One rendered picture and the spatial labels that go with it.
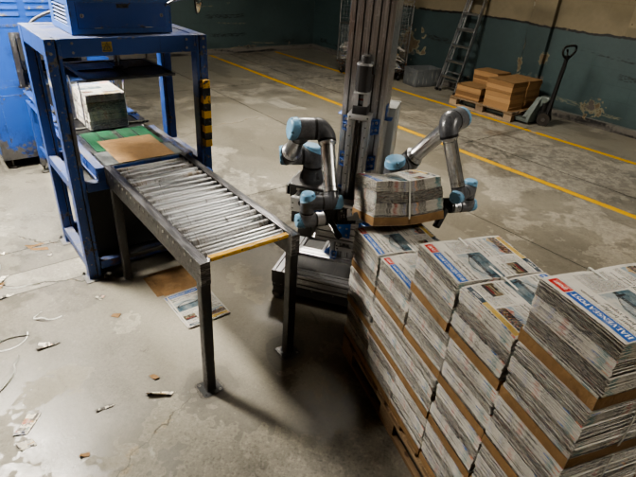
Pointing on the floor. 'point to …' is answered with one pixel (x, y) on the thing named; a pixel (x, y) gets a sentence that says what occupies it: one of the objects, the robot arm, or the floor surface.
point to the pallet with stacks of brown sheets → (498, 93)
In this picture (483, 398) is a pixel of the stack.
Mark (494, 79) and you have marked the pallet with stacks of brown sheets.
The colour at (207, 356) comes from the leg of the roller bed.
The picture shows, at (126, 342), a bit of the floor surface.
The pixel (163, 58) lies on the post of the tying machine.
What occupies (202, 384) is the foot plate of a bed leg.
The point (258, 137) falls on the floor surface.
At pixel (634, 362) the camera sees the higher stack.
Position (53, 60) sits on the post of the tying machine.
